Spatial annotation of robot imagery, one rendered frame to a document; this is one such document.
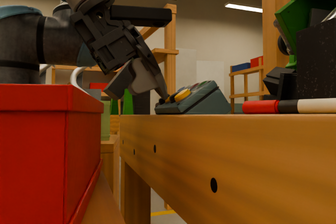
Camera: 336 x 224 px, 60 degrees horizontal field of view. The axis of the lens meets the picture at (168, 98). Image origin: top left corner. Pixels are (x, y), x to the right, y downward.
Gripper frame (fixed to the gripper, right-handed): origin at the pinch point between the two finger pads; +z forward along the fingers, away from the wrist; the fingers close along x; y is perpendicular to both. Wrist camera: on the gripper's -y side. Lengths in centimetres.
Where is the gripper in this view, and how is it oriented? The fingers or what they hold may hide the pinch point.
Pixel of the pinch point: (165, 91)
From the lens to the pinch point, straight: 54.4
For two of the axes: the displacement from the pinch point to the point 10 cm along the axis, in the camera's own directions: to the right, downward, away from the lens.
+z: 5.5, 8.3, 1.2
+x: 2.9, -0.6, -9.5
